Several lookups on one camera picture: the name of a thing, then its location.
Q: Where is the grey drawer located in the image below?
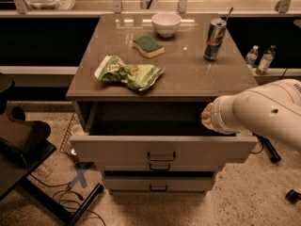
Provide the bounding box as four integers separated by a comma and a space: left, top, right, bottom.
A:
104, 177, 214, 193
96, 163, 223, 171
71, 102, 257, 170

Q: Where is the red soda can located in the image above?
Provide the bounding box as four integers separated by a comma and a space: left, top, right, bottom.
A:
71, 149, 79, 163

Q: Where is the grey bottom drawer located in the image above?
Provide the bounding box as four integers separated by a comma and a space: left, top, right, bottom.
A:
104, 177, 214, 193

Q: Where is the blue silver drink can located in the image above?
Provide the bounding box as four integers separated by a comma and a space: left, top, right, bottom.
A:
203, 19, 227, 61

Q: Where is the tall clear plastic bottle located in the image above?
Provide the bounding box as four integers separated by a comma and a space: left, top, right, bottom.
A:
255, 45, 277, 75

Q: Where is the black floor cable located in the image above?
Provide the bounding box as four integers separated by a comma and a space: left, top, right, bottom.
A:
29, 172, 107, 226

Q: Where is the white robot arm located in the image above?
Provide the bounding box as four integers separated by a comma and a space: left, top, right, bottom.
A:
201, 79, 301, 152

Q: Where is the green yellow sponge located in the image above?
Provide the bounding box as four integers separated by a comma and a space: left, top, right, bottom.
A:
132, 36, 165, 58

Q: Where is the green crumpled chip bag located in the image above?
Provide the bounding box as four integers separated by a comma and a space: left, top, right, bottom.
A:
94, 56, 165, 91

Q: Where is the grey drawer cabinet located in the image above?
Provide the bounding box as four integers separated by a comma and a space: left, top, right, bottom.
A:
67, 14, 257, 183

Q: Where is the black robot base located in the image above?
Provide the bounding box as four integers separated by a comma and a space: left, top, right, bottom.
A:
0, 73, 103, 226

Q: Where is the grey top drawer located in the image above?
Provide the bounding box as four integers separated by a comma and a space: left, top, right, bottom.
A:
71, 102, 257, 170

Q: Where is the white bowl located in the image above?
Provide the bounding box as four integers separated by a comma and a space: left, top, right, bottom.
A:
151, 12, 182, 38

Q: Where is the black caster wheel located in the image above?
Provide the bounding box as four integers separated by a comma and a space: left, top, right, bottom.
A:
285, 189, 301, 204

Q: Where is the wire mesh trash basket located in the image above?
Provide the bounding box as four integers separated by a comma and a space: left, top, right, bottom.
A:
59, 113, 80, 157

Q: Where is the grey middle drawer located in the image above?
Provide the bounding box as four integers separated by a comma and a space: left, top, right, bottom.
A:
96, 163, 223, 171

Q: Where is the small clear water bottle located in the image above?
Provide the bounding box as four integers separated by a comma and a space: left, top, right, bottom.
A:
245, 45, 259, 68

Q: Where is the black stand leg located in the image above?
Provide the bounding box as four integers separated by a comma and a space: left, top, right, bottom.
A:
257, 136, 281, 164

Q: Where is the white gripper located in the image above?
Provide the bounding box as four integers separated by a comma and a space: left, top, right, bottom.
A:
201, 94, 246, 134

